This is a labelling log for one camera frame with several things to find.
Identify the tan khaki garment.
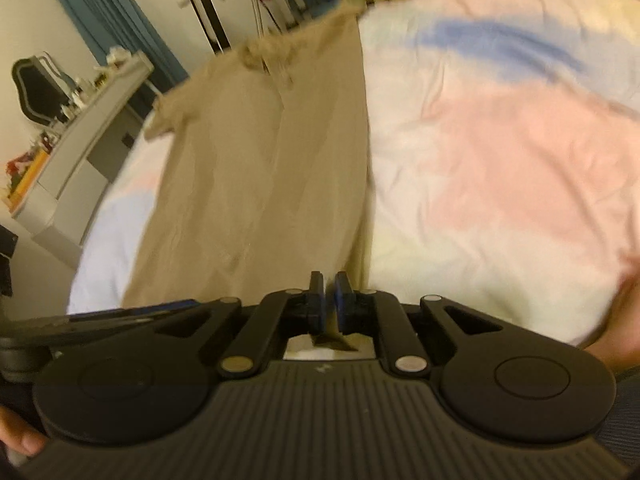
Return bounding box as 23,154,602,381
122,4,369,309

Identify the person's left hand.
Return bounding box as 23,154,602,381
0,406,48,456

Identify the person's right hand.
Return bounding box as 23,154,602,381
585,259,640,374

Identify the white dressing table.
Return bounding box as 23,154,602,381
11,52,153,269

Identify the yellow tray on dresser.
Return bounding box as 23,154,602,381
6,152,50,214

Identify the pastel pink white bed cover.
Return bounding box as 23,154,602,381
67,0,639,344

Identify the black framed vanity mirror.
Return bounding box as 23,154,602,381
11,52,76,127

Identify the blue curtain left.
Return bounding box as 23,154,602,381
58,0,188,91

